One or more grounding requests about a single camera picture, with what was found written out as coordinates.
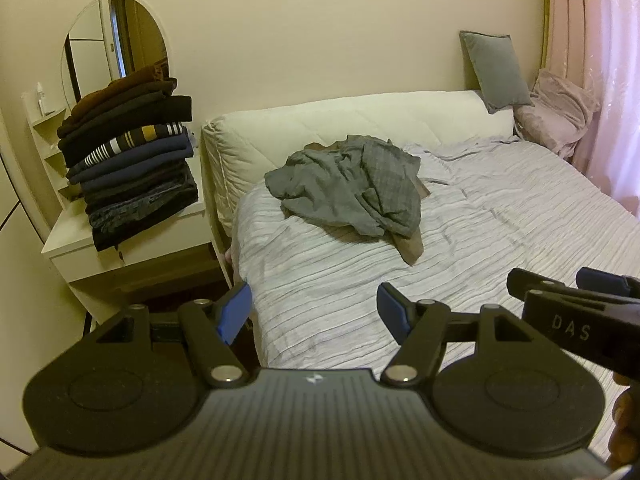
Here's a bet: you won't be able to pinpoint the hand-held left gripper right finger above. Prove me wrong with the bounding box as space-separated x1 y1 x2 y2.
378 282 531 388

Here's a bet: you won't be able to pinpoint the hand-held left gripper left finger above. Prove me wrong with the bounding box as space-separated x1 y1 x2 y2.
97 282 252 388

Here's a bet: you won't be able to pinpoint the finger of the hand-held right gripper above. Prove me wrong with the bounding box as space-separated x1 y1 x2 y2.
576 267 640 295
507 268 626 301

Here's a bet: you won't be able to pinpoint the grey shorts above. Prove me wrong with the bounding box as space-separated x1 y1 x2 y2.
264 135 423 238

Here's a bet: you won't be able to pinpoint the stack of folded dark clothes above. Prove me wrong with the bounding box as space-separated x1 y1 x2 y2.
56 65 200 253

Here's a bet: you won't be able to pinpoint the person's right hand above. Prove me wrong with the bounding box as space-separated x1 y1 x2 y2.
611 371 640 467

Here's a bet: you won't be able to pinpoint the bed with striped white sheet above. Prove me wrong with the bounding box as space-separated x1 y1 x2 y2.
200 125 640 376

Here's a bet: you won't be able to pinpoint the brown garment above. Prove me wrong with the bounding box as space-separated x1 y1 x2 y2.
302 141 431 267

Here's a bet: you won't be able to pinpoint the white dressing table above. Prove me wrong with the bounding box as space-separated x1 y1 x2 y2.
22 87 221 331

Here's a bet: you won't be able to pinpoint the pink pillow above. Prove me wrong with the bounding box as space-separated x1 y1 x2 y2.
514 69 601 156

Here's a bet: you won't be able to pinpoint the sheer pink curtain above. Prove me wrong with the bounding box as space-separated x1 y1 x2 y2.
570 0 640 211

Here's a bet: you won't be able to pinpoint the grey pillow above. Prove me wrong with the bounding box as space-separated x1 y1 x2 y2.
459 30 535 115

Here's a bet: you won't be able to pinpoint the pink drape curtain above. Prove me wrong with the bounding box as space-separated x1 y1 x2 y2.
542 0 588 91

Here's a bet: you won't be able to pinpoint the oval mirror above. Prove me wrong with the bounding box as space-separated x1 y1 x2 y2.
61 0 168 106

